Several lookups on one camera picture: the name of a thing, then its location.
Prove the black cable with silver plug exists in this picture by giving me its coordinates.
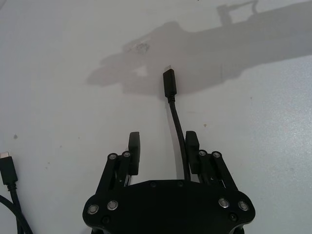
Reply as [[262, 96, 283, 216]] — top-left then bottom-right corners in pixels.
[[162, 64, 193, 182], [0, 151, 34, 234]]

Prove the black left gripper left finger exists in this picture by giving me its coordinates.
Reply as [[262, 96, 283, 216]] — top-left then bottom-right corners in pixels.
[[96, 132, 141, 195]]

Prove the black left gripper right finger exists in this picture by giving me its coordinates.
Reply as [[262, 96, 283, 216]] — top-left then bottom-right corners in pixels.
[[185, 131, 242, 195]]

